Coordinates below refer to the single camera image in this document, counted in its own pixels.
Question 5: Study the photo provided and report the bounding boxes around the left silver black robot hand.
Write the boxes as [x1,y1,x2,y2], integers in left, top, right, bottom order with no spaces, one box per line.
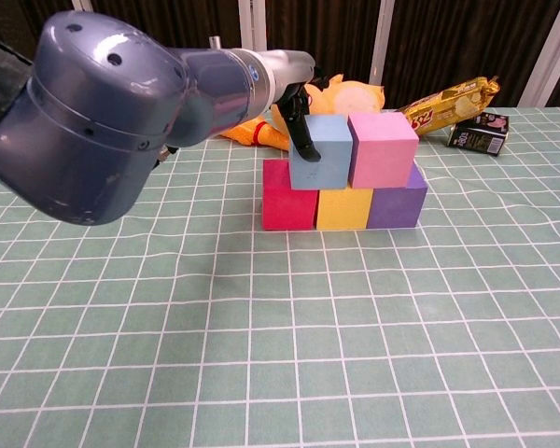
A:
[268,49,322,163]

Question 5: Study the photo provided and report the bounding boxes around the light blue foam cube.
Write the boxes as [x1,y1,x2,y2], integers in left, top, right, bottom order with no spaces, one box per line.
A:
[289,114,354,191]

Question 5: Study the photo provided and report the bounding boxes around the light pink foam cube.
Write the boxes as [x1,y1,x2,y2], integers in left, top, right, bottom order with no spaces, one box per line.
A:
[347,111,420,190]

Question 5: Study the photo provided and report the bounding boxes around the magenta foam cube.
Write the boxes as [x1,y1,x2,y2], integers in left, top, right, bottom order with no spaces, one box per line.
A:
[262,158,319,232]

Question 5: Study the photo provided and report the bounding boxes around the purple foam cube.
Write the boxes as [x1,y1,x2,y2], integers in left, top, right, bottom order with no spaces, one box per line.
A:
[366,161,428,230]

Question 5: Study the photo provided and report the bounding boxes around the yellow plush duck toy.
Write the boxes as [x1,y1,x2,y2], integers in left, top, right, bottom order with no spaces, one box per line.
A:
[270,73,386,127]

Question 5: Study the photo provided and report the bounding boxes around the orange rubber chicken toy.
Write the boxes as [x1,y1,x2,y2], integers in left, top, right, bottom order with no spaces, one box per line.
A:
[218,116,293,153]

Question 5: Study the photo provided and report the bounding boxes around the dark pleated curtain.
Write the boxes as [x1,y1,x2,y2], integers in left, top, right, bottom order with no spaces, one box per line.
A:
[0,0,560,111]

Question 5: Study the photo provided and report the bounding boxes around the yellow foam cube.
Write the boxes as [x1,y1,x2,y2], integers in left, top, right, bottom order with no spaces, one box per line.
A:
[315,188,374,231]

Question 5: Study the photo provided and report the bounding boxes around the gold snack packet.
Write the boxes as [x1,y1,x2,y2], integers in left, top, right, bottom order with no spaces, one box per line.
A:
[399,75,501,139]

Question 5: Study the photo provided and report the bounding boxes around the black drink carton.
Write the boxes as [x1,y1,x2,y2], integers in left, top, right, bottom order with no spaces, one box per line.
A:
[446,111,510,157]

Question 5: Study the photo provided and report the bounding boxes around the green checked tablecloth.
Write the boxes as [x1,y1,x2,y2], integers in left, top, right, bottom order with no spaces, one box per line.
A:
[0,105,560,448]

